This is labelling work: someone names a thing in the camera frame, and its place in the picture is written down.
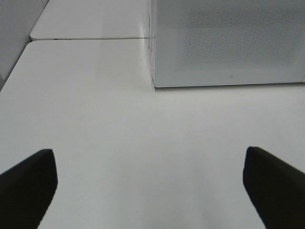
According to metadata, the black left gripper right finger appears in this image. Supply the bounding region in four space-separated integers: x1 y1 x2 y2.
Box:
243 146 305 229

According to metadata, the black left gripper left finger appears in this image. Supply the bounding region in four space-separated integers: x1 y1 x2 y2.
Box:
0 149 58 229

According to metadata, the white microwave door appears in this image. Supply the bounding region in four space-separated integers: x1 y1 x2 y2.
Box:
153 0 305 88

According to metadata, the white microwave oven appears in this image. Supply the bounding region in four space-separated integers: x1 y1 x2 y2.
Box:
146 0 305 91

